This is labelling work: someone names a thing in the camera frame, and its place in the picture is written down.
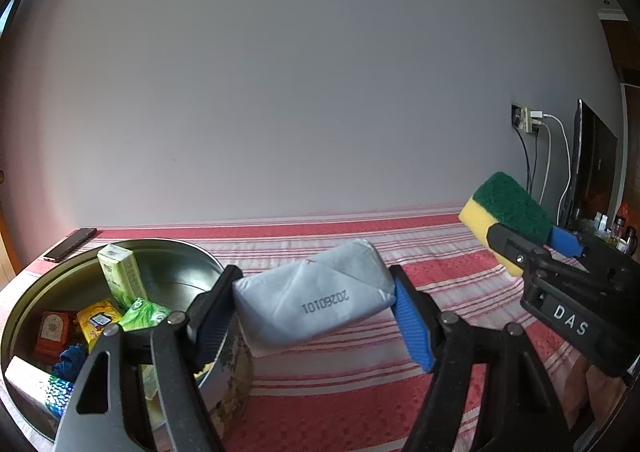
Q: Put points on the black phone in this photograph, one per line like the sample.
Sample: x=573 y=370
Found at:
x=70 y=244

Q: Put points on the wall socket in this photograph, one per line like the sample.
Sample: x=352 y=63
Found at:
x=520 y=117

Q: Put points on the small bottle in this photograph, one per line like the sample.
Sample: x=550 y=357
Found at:
x=619 y=232
x=631 y=239
x=602 y=224

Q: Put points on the gold snack packet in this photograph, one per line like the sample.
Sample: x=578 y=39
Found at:
x=97 y=322

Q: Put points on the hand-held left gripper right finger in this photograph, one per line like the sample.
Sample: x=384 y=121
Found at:
x=412 y=327

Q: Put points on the round metal tin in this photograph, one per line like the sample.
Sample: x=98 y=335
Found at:
x=170 y=272

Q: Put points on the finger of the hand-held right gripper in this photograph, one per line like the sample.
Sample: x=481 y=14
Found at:
x=565 y=317
x=565 y=239

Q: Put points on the blue cloth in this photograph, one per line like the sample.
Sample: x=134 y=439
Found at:
x=70 y=359

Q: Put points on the grey-white tissue pack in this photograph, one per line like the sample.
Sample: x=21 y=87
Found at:
x=310 y=297

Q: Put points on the black flat screen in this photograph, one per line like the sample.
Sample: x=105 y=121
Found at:
x=597 y=167

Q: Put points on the red snack packet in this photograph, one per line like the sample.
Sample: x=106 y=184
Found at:
x=52 y=332

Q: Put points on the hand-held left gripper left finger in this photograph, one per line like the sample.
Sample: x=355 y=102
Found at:
x=215 y=327

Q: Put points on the green tissue pack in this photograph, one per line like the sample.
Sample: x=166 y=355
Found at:
x=145 y=314
x=120 y=272

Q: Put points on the white packet blue print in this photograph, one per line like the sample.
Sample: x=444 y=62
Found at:
x=30 y=382

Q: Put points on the yellow and green sponge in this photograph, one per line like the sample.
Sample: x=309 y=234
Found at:
x=505 y=204

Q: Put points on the person's right hand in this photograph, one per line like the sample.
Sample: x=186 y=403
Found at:
x=597 y=397

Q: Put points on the white charger plug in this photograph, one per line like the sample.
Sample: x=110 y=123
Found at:
x=537 y=116

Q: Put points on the red striped tablecloth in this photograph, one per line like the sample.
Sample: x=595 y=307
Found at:
x=325 y=382

